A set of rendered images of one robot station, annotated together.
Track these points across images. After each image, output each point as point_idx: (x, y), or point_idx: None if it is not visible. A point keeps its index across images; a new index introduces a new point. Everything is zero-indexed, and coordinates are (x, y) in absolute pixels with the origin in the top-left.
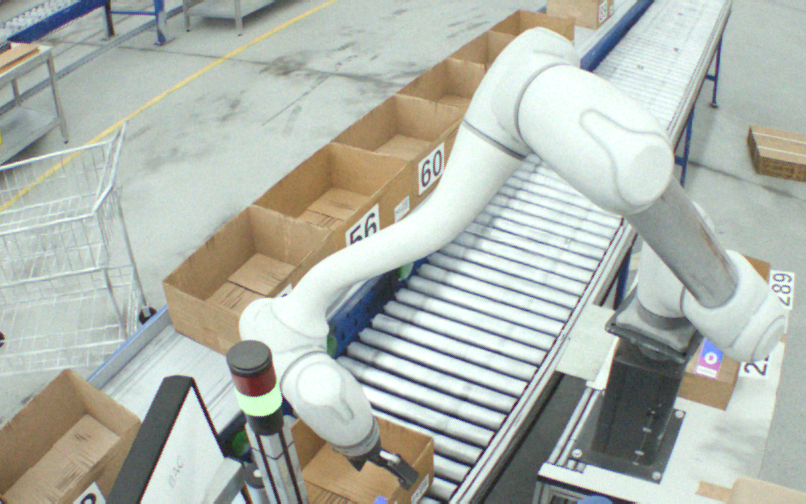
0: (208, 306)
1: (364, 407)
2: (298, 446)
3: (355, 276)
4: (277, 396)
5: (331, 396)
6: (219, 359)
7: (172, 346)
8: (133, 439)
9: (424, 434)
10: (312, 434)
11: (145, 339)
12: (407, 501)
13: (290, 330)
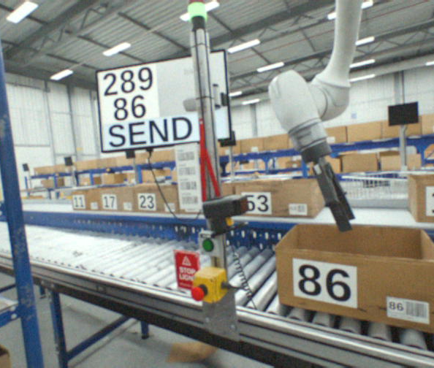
0: (411, 179)
1: (291, 96)
2: (380, 248)
3: (335, 28)
4: (193, 9)
5: (275, 78)
6: (408, 218)
7: (396, 211)
8: (301, 190)
9: None
10: (400, 254)
11: (386, 204)
12: (379, 294)
13: (314, 78)
